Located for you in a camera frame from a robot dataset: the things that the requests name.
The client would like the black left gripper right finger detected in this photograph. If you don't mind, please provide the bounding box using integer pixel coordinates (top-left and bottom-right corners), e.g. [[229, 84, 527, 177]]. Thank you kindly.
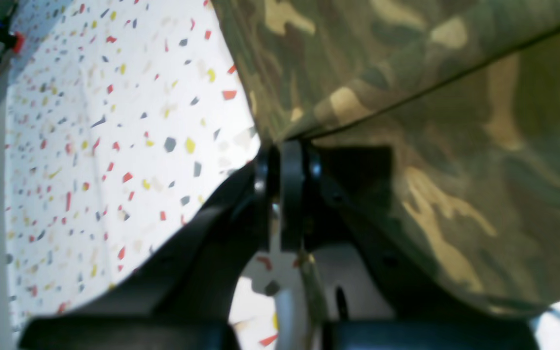
[[280, 141, 538, 350]]

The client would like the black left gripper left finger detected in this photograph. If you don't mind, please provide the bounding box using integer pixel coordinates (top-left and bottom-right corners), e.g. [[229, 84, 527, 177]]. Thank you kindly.
[[19, 145, 278, 350]]

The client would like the camouflage T-shirt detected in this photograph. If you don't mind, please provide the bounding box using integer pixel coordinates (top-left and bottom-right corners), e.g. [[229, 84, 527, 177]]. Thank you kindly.
[[212, 0, 560, 315]]

